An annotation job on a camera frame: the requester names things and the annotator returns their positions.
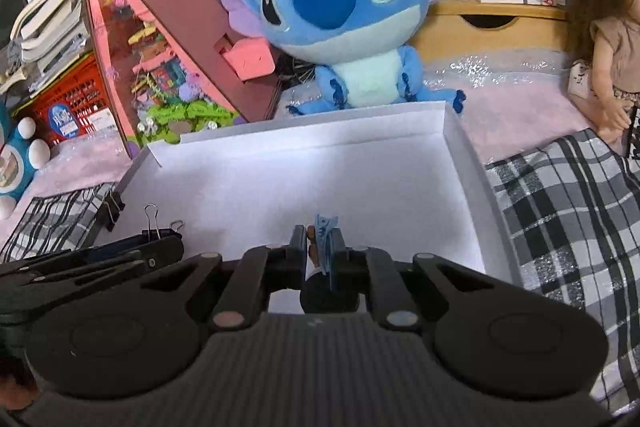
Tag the pink triangular diorama house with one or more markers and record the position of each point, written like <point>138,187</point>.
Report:
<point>165,57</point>

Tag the wooden drawer box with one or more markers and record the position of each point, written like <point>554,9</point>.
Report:
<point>500,32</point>

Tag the black white plaid blanket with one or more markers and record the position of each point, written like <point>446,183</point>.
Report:
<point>550,207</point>

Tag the white cardboard box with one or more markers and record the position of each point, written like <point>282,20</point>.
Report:
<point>300,177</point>

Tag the stack of books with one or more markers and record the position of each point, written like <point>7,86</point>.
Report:
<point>50,7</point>

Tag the blue hair claw clip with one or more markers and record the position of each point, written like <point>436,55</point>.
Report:
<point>325,242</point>

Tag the blue robot cat plush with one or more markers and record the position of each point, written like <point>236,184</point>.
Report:
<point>17,167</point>

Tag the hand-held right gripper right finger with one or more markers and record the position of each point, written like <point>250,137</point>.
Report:
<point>340,257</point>

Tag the black binder clip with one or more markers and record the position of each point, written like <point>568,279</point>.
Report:
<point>112,207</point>
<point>161,233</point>

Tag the red plastic crate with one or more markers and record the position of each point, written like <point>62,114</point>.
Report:
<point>75,107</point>

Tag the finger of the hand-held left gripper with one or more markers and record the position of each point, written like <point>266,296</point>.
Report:
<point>50,261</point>
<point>125,269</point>

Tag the blue alien plush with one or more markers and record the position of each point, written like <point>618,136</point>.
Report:
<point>345,7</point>

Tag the brown haired doll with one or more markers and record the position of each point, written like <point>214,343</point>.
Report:
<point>610,57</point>

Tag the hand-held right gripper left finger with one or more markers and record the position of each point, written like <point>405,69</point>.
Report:
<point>297,252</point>

